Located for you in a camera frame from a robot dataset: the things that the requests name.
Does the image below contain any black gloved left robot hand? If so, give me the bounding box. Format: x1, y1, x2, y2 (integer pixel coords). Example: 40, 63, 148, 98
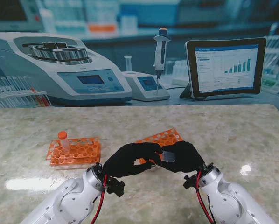
102, 142, 165, 178

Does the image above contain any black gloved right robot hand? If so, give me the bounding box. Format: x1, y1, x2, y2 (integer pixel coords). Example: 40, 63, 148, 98
160, 140, 205, 174

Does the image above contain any clear plastic test tube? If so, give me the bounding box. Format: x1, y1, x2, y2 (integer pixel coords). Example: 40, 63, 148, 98
60, 137, 70, 154
161, 151, 177, 163

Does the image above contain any orange test tube rack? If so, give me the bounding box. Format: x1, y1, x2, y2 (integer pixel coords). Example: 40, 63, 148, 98
45, 137, 101, 167
135, 128, 184, 165

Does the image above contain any printed laboratory backdrop poster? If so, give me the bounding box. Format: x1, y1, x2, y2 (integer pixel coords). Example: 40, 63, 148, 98
0, 0, 279, 110

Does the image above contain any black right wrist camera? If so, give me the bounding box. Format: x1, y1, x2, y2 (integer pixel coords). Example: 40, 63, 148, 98
182, 175, 199, 190

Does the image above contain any red left arm cable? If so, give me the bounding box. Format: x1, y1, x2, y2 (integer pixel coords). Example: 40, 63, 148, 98
90, 174, 108, 224

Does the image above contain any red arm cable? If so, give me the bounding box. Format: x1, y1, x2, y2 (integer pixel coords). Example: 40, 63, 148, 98
90, 174, 108, 224
196, 170, 215, 224

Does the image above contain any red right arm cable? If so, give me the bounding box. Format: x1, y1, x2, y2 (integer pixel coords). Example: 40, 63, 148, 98
196, 170, 215, 224

